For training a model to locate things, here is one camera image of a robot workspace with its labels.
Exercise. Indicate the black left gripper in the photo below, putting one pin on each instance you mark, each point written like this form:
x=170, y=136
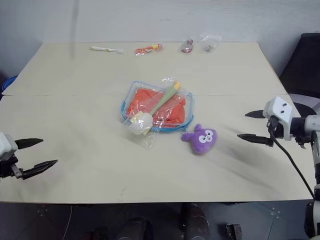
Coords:
x=7, y=168

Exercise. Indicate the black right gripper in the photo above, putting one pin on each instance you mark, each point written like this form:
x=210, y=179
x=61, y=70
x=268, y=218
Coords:
x=278, y=130

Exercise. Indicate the purple plush toy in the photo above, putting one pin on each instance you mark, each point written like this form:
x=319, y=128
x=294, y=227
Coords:
x=201, y=140

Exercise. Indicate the green brush toy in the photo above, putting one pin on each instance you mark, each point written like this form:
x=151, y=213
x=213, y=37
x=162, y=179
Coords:
x=166, y=96

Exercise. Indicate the clear blue-trimmed zipper pouch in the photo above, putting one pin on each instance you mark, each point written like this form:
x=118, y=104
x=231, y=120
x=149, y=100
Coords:
x=130, y=110

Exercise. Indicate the orange cloth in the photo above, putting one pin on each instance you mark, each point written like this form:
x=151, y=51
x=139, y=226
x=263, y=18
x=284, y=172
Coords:
x=145, y=96

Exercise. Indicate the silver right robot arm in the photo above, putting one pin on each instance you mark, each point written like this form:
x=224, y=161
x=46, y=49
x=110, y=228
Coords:
x=313, y=125

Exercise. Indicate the clear plastic bag with item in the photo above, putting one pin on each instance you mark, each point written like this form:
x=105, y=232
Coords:
x=208, y=45

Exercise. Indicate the grey curved chair part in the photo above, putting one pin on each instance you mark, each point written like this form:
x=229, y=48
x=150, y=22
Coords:
x=303, y=98

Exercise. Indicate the blue bin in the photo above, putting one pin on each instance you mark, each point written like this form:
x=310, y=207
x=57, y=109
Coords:
x=8, y=83

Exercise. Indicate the black chair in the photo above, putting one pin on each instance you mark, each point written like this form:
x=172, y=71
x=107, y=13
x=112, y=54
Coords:
x=303, y=65

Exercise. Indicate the red packaged item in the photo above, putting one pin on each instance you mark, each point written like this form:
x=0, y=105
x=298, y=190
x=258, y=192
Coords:
x=187, y=46

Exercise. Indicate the small black block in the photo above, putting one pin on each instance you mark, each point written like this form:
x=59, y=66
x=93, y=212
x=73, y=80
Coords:
x=234, y=232

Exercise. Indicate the dark rounded shape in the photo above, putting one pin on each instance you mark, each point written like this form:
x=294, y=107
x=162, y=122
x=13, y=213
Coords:
x=195, y=222

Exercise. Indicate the white toothbrush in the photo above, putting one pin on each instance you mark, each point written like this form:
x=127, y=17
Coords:
x=102, y=48

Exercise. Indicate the orange packaged toy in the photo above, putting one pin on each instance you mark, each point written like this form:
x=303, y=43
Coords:
x=147, y=49

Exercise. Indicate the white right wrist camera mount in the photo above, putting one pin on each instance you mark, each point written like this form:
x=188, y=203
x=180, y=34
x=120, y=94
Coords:
x=281, y=107

